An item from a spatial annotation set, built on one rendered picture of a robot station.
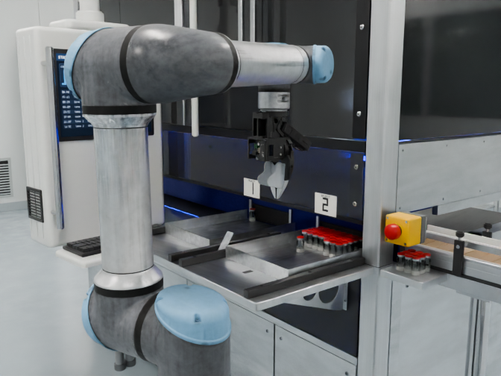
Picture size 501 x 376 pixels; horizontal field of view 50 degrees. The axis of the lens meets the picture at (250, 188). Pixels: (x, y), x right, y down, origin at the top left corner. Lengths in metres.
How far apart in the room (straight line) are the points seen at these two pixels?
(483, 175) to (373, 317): 0.61
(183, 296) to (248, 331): 1.11
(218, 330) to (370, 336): 0.77
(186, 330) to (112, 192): 0.24
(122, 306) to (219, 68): 0.41
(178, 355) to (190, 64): 0.43
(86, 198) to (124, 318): 1.15
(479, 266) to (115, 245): 0.89
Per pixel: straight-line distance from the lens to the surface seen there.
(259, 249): 1.58
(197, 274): 1.39
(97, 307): 0.94
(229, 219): 1.92
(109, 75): 0.83
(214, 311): 0.84
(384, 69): 1.39
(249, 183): 1.80
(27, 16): 6.74
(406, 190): 1.50
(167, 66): 0.77
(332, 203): 1.53
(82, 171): 2.00
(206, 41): 0.80
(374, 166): 1.42
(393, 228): 1.36
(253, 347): 1.97
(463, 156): 1.71
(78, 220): 2.02
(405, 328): 1.65
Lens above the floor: 1.34
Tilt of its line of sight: 10 degrees down
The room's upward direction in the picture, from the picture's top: straight up
